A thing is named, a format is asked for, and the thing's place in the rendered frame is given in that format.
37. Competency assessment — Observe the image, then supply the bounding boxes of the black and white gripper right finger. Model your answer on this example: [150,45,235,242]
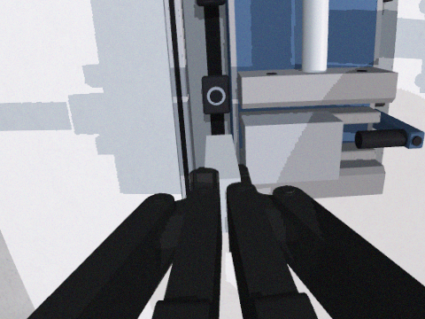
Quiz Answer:
[219,135,425,319]

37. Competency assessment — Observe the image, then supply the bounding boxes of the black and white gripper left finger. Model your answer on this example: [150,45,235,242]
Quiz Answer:
[27,135,225,319]

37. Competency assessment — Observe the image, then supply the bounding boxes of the grey rectangular block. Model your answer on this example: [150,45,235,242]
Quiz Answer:
[241,111,344,184]

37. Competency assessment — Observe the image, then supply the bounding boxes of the grey flat bar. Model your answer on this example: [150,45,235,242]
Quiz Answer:
[239,106,381,126]
[240,143,376,162]

